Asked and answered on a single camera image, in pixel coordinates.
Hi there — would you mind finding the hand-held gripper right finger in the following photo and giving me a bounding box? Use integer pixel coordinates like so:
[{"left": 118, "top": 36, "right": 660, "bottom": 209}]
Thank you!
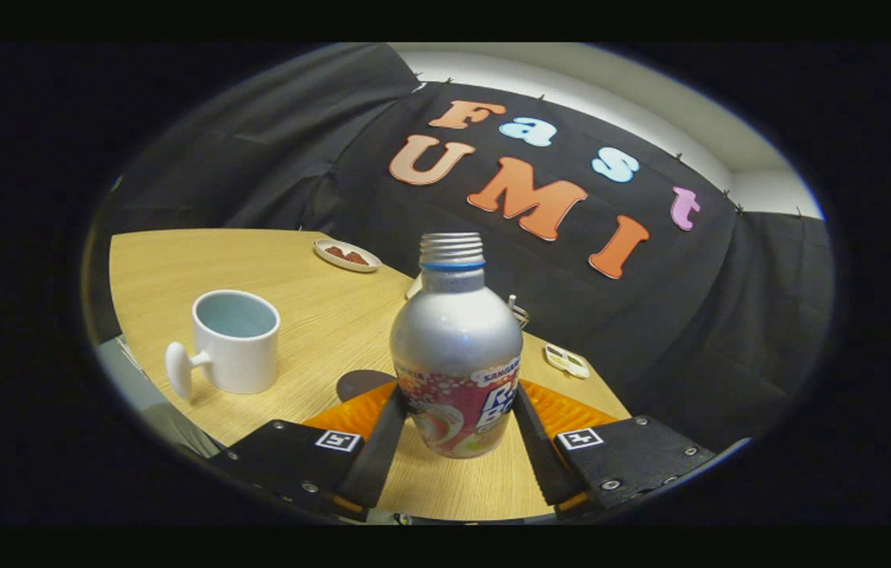
[{"left": 512, "top": 379, "right": 718, "bottom": 518}]

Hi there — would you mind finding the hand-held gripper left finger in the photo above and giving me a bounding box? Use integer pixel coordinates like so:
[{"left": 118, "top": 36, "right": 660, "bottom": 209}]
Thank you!
[{"left": 212, "top": 380, "right": 408, "bottom": 521}]

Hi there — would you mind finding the dark round coaster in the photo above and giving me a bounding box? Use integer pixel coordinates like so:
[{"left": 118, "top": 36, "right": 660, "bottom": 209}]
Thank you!
[{"left": 336, "top": 369, "right": 397, "bottom": 403}]

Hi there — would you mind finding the silver juice bottle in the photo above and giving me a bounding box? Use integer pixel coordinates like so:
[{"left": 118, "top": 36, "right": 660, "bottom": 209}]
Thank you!
[{"left": 390, "top": 232, "right": 525, "bottom": 460}]

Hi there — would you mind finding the white cup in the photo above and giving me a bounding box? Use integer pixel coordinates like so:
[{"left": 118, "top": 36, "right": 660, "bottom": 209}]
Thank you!
[{"left": 165, "top": 290, "right": 282, "bottom": 403}]

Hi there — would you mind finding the white divided tray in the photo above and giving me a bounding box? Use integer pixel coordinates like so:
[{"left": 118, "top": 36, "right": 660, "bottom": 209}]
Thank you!
[{"left": 545, "top": 343, "right": 591, "bottom": 379}]

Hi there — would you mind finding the wooden table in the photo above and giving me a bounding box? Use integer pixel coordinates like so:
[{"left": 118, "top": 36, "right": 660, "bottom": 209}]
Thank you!
[{"left": 108, "top": 229, "right": 634, "bottom": 521}]

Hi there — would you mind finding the black backdrop cloth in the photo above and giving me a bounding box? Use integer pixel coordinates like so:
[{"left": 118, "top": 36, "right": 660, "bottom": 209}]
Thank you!
[{"left": 86, "top": 43, "right": 837, "bottom": 454}]

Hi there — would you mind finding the white round plate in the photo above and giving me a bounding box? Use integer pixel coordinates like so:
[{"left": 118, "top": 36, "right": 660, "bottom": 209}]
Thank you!
[{"left": 313, "top": 238, "right": 382, "bottom": 274}]

